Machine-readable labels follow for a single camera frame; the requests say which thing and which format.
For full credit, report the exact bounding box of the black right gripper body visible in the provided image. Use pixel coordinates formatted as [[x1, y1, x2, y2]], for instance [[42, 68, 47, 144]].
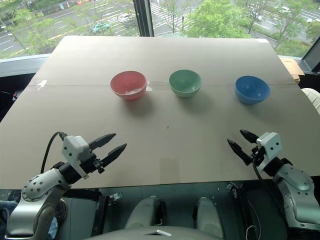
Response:
[[250, 146, 266, 167]]

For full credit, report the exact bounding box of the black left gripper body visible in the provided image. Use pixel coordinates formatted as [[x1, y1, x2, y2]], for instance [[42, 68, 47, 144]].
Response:
[[79, 149, 106, 179]]

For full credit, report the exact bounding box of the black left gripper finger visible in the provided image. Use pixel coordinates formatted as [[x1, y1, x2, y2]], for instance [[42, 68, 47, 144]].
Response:
[[100, 143, 128, 168], [88, 133, 117, 152]]

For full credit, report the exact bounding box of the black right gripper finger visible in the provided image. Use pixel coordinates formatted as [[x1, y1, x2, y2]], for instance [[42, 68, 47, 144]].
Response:
[[226, 138, 253, 166], [239, 129, 260, 145]]

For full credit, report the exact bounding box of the blue bowl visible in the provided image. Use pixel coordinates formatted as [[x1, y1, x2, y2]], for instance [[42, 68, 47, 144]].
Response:
[[234, 75, 271, 106]]

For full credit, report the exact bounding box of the brown cardboard sheet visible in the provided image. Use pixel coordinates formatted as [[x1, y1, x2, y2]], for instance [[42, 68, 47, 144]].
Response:
[[0, 35, 314, 190]]

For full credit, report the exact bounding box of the pink red bowl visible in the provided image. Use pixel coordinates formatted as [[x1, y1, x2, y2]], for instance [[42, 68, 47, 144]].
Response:
[[110, 70, 147, 101]]

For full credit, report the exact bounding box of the grey rounded robot leg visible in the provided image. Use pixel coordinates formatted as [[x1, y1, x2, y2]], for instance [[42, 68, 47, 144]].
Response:
[[194, 196, 225, 239], [124, 196, 161, 231]]

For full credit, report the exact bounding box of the white rounded object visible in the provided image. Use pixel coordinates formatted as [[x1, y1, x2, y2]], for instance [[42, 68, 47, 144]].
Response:
[[300, 87, 320, 114]]

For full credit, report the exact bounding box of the brown cardboard box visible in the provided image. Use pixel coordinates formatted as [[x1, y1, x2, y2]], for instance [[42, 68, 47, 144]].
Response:
[[278, 55, 306, 85]]

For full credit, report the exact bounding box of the green bowl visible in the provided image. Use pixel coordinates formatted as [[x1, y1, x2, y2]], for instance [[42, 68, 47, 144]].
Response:
[[168, 69, 203, 99]]

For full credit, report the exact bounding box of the grey robot torso edge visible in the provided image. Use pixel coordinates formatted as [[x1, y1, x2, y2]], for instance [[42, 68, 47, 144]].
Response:
[[91, 225, 226, 240]]

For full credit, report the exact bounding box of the dark window pillar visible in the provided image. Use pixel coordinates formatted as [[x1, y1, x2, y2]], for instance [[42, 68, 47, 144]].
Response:
[[133, 0, 155, 38]]

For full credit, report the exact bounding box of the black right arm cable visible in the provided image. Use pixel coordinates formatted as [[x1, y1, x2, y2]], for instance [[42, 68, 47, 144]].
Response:
[[251, 149, 265, 181]]

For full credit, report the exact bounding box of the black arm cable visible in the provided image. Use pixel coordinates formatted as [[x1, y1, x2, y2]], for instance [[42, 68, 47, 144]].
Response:
[[40, 131, 69, 175], [251, 149, 265, 181]]

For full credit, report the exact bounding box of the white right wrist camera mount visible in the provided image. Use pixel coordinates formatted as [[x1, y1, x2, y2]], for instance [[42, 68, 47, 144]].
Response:
[[256, 132, 283, 174]]

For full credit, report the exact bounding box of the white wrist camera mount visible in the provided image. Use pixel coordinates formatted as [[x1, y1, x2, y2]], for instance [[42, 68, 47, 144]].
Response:
[[256, 132, 283, 174], [61, 135, 90, 179]]

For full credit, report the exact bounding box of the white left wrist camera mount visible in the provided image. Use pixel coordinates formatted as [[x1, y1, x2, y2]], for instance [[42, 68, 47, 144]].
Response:
[[61, 135, 90, 179]]

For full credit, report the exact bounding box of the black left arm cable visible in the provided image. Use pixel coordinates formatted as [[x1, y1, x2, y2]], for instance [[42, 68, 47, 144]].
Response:
[[40, 131, 69, 175]]

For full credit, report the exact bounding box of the dark slanted window frame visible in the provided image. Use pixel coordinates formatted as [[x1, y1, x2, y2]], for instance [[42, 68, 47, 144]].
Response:
[[301, 36, 320, 75]]

